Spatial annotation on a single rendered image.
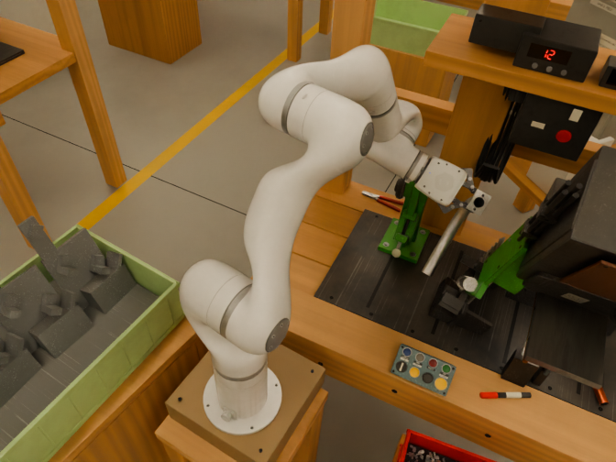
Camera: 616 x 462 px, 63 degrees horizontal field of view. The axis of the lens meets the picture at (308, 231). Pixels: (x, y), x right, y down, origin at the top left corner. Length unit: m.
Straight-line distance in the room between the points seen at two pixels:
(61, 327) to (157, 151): 2.16
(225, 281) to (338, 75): 0.43
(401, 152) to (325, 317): 0.51
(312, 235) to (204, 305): 0.79
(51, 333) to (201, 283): 0.66
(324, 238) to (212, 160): 1.84
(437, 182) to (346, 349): 0.51
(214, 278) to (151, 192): 2.29
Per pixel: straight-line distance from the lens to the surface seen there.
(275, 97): 0.90
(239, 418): 1.26
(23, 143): 3.89
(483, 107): 1.48
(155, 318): 1.48
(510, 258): 1.28
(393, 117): 1.11
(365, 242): 1.65
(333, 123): 0.84
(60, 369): 1.54
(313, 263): 1.60
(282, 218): 0.88
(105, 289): 1.58
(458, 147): 1.56
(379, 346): 1.42
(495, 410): 1.42
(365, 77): 0.95
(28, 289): 1.54
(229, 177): 3.25
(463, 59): 1.31
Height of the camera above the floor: 2.11
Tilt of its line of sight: 47 degrees down
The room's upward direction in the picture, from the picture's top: 3 degrees clockwise
